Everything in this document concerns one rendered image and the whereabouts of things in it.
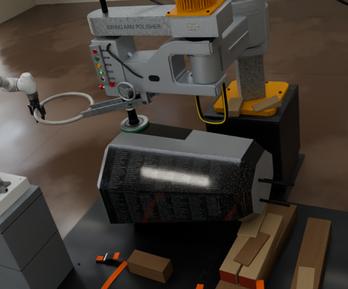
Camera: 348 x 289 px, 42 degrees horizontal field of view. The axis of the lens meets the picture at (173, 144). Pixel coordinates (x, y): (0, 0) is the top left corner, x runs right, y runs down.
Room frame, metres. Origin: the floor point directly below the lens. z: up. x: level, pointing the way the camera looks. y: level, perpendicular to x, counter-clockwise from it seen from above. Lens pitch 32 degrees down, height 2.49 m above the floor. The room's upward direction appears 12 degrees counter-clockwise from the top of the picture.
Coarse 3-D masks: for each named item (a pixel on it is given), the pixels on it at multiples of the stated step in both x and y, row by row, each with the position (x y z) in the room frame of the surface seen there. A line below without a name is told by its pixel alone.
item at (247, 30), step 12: (252, 12) 3.03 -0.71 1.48; (240, 24) 2.92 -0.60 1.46; (252, 24) 3.01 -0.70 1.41; (228, 36) 2.76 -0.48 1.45; (240, 36) 2.90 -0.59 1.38; (252, 36) 3.01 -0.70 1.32; (264, 36) 3.05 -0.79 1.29; (228, 48) 2.74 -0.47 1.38; (240, 48) 2.88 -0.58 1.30; (228, 60) 2.72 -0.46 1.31
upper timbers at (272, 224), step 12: (264, 216) 2.37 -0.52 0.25; (276, 216) 2.34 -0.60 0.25; (264, 228) 2.25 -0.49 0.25; (276, 228) 2.23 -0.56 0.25; (240, 240) 2.19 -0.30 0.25; (276, 240) 2.19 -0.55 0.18; (264, 252) 2.04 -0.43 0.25; (228, 264) 2.01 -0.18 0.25; (240, 264) 1.99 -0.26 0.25; (252, 264) 1.97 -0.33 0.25; (264, 264) 1.98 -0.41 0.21; (228, 276) 1.95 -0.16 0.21; (240, 276) 1.90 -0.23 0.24; (252, 276) 1.87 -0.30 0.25; (252, 288) 1.86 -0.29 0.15
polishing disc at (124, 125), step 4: (140, 116) 3.08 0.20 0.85; (144, 116) 3.06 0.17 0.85; (124, 120) 3.07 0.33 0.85; (128, 120) 3.05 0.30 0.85; (140, 120) 3.01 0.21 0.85; (144, 120) 3.00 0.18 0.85; (120, 124) 3.02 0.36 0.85; (124, 124) 3.01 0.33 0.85; (128, 124) 2.99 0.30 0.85; (136, 124) 2.97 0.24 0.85; (140, 124) 2.95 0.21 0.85; (144, 124) 2.94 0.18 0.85; (124, 128) 2.94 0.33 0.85; (128, 128) 2.93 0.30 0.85; (132, 128) 2.92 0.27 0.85; (136, 128) 2.91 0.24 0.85
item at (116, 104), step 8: (152, 96) 2.90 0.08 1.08; (96, 104) 3.24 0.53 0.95; (104, 104) 3.20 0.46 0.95; (112, 104) 3.03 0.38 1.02; (120, 104) 2.98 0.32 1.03; (128, 104) 2.93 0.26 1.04; (136, 104) 2.91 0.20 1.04; (144, 104) 2.83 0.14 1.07; (88, 112) 3.15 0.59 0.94; (96, 112) 3.11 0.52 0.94; (104, 112) 3.07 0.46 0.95
